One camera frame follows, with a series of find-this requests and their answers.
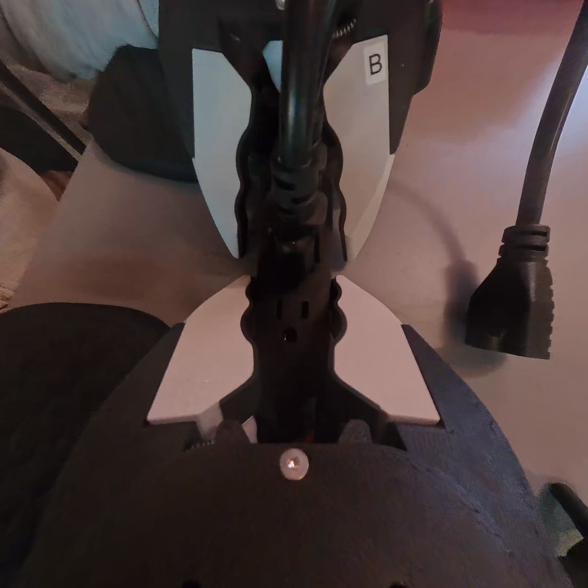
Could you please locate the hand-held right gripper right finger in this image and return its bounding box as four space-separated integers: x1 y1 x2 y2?
328 275 441 423

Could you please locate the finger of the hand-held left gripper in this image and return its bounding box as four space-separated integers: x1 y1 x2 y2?
191 46 272 259
317 34 397 267

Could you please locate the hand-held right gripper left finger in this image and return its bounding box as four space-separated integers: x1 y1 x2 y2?
147 275 260 439

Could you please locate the black power plug cord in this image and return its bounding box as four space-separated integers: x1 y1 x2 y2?
262 0 343 276

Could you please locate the black power strip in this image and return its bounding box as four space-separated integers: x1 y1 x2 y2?
252 269 337 444

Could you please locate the person's left forearm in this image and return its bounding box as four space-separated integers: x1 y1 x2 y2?
0 0 159 82

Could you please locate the person's black clothing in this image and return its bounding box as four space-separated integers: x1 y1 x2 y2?
0 302 172 529

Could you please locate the short black extension cord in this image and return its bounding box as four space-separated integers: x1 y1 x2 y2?
464 0 588 360

